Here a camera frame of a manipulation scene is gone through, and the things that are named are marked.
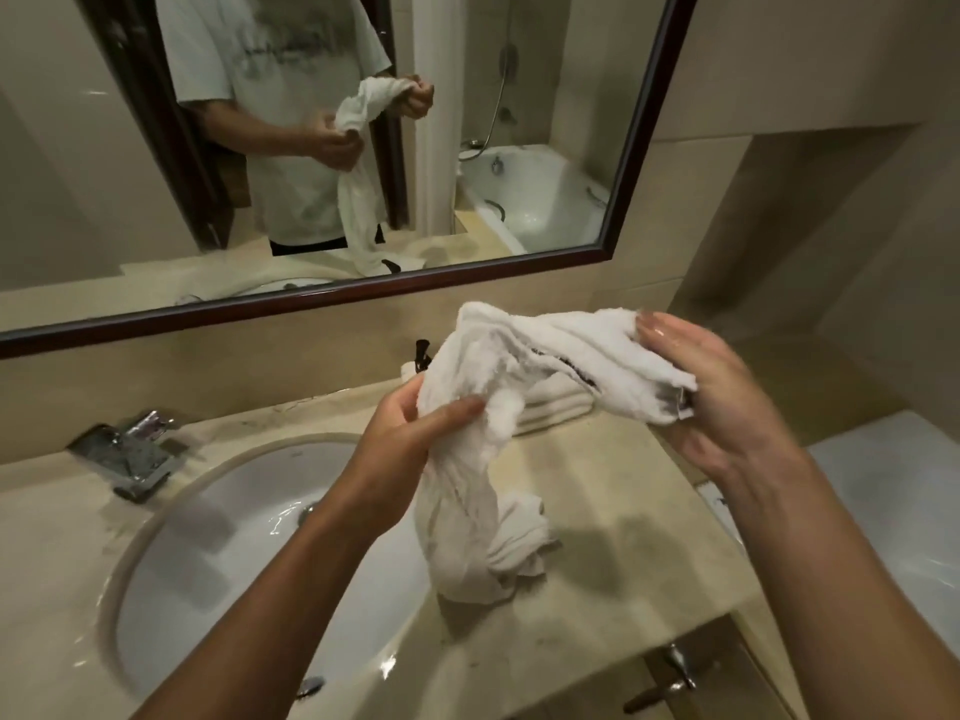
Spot person's right forearm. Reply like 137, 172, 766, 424
712, 446, 960, 720

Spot person's right hand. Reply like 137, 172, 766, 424
635, 309, 809, 490

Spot chrome lever handle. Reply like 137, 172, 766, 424
622, 642, 699, 715

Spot white oval sink basin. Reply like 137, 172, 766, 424
111, 434, 445, 703

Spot dark wood framed mirror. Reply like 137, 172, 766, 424
0, 0, 703, 361

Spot white toilet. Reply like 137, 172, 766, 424
697, 409, 960, 640

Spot chrome sink faucet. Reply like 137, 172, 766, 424
66, 409, 190, 505

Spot person's left forearm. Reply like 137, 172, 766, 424
131, 508, 423, 720

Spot white towel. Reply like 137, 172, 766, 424
414, 300, 701, 606
400, 359, 603, 437

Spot folded white towel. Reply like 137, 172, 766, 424
400, 359, 603, 437

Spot person's left hand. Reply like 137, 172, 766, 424
336, 379, 489, 538

